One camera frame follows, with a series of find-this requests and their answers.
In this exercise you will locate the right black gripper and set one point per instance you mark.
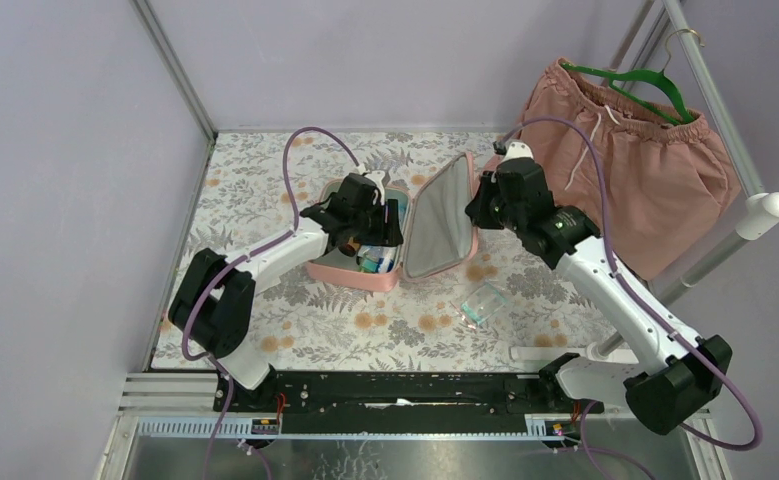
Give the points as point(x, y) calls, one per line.
point(476, 210)

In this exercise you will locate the brown bottle orange cap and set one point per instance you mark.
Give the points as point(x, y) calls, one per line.
point(350, 249)

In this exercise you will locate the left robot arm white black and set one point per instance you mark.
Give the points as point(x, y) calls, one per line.
point(213, 303)

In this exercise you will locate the blue white pouch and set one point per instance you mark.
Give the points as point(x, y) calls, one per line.
point(376, 259)

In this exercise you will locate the clear teal zip bag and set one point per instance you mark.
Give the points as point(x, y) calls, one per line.
point(485, 302)

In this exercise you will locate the pink shorts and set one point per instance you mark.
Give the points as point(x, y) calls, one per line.
point(663, 186)

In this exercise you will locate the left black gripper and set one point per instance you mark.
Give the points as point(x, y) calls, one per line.
point(376, 223)

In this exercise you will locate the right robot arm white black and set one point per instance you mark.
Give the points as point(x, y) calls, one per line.
point(677, 371)

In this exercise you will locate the pink medicine kit case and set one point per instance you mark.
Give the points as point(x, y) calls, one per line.
point(437, 233)

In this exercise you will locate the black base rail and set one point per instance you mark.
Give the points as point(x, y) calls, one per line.
point(454, 403)

